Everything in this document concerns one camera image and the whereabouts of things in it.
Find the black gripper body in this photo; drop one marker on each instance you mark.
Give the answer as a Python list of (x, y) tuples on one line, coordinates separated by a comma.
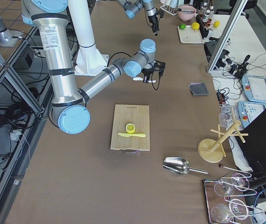
[(152, 19), (147, 73)]

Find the white ceramic spoon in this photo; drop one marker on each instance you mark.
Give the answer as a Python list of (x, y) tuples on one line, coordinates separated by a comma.
[(141, 79)]

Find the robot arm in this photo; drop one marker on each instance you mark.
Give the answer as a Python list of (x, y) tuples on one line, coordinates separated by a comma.
[(131, 9), (72, 92)]

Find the pink bowl with ice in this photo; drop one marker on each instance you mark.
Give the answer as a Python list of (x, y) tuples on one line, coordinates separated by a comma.
[(186, 12)]

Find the green lime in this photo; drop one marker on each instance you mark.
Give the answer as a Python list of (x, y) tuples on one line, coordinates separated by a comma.
[(182, 26)]

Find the beige rabbit tray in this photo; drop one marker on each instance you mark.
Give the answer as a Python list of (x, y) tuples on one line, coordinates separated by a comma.
[(189, 36)]

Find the bamboo cutting board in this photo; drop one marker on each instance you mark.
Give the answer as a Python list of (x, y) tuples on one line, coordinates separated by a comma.
[(138, 115)]

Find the yellow lemon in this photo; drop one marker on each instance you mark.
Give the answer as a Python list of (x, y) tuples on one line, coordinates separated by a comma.
[(195, 26)]

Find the half lemon slice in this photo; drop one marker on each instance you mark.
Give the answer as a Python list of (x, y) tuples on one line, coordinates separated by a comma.
[(130, 128)]

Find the grey folded cloth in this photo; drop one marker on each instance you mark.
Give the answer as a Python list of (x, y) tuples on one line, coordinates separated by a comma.
[(198, 89)]

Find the yellow plastic knife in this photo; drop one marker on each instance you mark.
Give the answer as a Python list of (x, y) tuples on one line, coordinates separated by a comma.
[(142, 135)]

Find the steel scoop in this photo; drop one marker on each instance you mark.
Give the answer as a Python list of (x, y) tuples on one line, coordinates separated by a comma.
[(179, 165)]

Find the wooden cup stand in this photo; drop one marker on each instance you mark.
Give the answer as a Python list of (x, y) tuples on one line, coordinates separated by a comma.
[(212, 150)]

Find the blue teach pendant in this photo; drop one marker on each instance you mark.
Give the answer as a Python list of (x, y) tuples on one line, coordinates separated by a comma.
[(254, 88), (248, 111)]

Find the black monitor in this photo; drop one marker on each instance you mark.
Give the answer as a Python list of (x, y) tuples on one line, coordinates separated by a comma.
[(254, 149)]

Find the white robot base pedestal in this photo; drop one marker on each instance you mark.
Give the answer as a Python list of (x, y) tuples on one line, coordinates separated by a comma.
[(89, 61)]

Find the aluminium frame post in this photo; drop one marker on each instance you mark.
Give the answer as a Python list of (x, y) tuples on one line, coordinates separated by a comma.
[(236, 12)]

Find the wire glass rack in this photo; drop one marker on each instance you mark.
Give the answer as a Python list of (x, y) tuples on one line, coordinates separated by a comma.
[(234, 199)]

